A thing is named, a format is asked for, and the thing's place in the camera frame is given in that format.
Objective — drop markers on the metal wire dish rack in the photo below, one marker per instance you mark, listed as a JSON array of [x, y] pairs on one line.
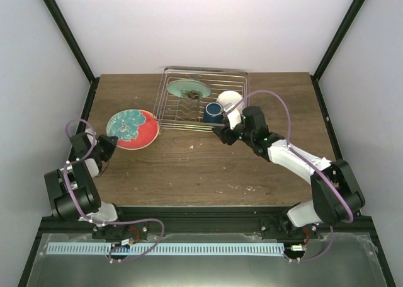
[[186, 112]]

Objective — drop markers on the red teal floral plate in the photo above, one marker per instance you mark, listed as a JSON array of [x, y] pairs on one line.
[[135, 129]]

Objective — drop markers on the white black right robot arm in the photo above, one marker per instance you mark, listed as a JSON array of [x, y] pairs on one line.
[[336, 195]]

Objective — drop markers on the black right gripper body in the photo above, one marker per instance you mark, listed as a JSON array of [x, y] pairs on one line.
[[235, 140]]

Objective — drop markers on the left black frame post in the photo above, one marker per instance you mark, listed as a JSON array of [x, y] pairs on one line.
[[69, 38]]

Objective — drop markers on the light blue slotted cable duct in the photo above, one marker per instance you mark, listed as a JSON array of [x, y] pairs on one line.
[[168, 249]]

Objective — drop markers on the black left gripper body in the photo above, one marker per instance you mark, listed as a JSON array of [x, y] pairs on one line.
[[104, 155]]

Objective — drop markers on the black aluminium frame rail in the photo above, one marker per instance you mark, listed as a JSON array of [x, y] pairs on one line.
[[203, 219]]

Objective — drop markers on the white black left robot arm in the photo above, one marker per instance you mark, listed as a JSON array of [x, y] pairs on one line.
[[71, 190]]

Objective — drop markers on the right black frame post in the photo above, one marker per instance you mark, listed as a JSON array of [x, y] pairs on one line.
[[343, 28]]

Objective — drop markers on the dark blue mug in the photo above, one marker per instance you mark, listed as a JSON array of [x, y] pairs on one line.
[[213, 113]]

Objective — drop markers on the light green round plate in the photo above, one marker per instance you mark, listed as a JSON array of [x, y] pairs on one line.
[[179, 87]]

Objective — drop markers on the black frame post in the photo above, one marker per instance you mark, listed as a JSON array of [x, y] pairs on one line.
[[343, 28], [69, 38]]

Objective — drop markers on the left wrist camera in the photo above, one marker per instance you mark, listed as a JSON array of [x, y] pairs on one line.
[[91, 135]]

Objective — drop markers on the white scalloped bowl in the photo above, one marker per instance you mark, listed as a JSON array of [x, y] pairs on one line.
[[228, 97]]

